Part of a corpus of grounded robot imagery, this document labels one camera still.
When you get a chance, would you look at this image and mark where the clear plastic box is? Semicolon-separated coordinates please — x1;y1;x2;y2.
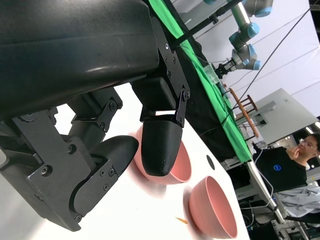
203;63;222;85

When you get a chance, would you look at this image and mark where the black laptop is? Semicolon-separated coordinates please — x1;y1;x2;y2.
252;146;308;193

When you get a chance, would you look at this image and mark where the wooden stool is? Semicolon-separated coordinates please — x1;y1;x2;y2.
228;87;260;138

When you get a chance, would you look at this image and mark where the black round table grommet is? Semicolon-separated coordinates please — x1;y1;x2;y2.
206;154;216;171

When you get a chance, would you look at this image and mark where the person with glasses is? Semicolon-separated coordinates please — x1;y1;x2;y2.
274;133;320;218

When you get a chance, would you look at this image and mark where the black metal rod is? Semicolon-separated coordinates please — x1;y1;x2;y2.
171;0;243;50

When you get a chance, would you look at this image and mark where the green cloth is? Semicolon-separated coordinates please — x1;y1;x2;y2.
147;0;253;163

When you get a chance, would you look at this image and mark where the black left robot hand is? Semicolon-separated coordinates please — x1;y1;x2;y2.
0;0;191;232

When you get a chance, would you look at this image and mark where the pink plastic bowl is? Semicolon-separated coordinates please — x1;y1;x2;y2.
188;175;238;240
131;124;193;186

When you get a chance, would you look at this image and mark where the black industrial gripper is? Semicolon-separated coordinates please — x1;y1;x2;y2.
216;58;238;80

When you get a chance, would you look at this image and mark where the long black hanging cable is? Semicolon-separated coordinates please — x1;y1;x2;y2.
233;0;320;110

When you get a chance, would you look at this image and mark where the black cloth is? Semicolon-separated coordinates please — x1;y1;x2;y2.
172;22;241;161

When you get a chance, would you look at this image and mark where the grey metal cabinet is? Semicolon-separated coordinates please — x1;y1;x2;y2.
252;87;318;146

